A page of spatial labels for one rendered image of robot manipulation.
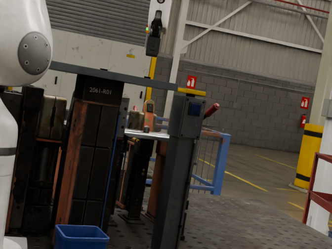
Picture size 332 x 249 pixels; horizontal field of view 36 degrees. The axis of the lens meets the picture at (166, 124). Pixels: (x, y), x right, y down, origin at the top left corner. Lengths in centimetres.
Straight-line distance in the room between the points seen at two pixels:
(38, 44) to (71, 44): 851
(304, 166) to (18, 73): 792
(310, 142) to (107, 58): 390
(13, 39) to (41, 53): 5
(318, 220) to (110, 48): 545
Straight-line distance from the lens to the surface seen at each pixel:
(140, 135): 159
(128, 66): 953
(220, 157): 356
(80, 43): 939
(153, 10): 127
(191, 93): 134
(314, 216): 547
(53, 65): 117
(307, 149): 860
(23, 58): 85
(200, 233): 173
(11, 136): 91
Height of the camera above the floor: 113
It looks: 3 degrees down
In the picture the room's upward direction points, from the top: 10 degrees clockwise
